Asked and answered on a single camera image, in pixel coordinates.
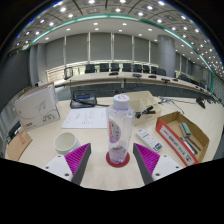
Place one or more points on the group of ceiling lights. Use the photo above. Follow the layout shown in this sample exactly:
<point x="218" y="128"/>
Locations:
<point x="91" y="1"/>

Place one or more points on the black stapler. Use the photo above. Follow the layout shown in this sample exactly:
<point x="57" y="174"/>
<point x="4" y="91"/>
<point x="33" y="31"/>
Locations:
<point x="146" y="111"/>

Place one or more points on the flat round red coaster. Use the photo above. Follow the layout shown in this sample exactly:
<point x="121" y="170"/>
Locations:
<point x="111" y="163"/>

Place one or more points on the printed white paper sheet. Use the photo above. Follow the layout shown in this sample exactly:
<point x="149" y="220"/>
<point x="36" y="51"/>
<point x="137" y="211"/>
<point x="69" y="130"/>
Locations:
<point x="85" y="118"/>

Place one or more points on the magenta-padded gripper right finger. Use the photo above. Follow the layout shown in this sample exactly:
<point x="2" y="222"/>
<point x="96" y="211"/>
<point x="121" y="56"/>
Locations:
<point x="147" y="159"/>

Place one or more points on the flat brown cardboard envelope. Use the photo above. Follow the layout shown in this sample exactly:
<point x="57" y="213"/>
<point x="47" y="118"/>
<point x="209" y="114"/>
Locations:
<point x="18" y="146"/>

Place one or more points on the white ceramic mug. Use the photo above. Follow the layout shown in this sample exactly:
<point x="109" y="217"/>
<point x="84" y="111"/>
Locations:
<point x="66" y="143"/>

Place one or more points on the clear plastic water bottle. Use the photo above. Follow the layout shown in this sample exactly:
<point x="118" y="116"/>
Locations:
<point x="119" y="130"/>

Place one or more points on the open cardboard box red side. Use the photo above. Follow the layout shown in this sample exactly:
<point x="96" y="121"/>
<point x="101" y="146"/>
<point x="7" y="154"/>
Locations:
<point x="170" y="140"/>

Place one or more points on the long curved conference desk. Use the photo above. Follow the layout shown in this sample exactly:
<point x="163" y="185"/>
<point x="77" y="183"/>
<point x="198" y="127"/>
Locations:
<point x="133" y="80"/>

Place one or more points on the grey-green board eraser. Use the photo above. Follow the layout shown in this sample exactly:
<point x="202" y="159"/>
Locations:
<point x="185" y="130"/>

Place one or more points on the black desktop microphone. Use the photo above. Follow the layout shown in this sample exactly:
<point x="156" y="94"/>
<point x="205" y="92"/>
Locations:
<point x="200" y="103"/>

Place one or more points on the black marker pen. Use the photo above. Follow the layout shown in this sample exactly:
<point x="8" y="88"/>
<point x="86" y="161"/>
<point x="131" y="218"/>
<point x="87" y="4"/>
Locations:
<point x="188" y="145"/>

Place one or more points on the beige desk organizer box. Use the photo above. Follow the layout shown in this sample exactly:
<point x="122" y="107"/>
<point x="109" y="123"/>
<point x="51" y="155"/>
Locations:
<point x="141" y="100"/>

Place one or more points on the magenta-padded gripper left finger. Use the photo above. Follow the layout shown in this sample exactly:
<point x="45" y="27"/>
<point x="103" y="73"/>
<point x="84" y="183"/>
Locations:
<point x="76" y="159"/>

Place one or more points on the black desk phone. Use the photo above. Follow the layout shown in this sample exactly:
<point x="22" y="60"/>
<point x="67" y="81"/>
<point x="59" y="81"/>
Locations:
<point x="83" y="100"/>

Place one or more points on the white remote control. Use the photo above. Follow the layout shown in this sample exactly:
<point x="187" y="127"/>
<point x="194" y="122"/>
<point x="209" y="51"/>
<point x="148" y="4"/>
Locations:
<point x="149" y="140"/>

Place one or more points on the row of black office chairs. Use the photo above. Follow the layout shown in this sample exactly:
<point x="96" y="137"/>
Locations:
<point x="115" y="67"/>

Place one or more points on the white carton box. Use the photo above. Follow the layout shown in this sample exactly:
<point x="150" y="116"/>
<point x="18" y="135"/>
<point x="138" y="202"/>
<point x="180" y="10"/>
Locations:
<point x="36" y="108"/>

